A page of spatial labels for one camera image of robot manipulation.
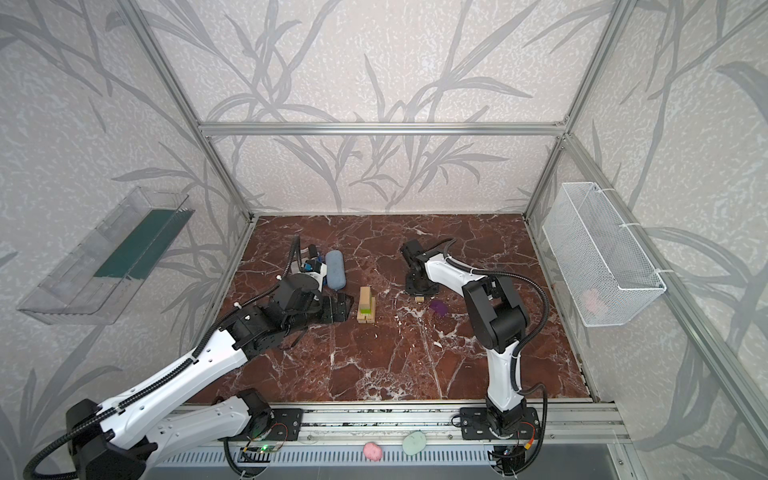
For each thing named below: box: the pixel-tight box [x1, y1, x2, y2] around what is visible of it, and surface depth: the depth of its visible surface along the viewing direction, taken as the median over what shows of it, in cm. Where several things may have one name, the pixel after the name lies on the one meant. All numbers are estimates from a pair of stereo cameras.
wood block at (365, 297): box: [360, 286, 371, 310], surface depth 88 cm
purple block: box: [430, 300, 449, 317], surface depth 96 cm
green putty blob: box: [402, 431, 427, 456], surface depth 72 cm
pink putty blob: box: [363, 442, 383, 462], surface depth 70 cm
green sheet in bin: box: [94, 208, 195, 280], surface depth 69 cm
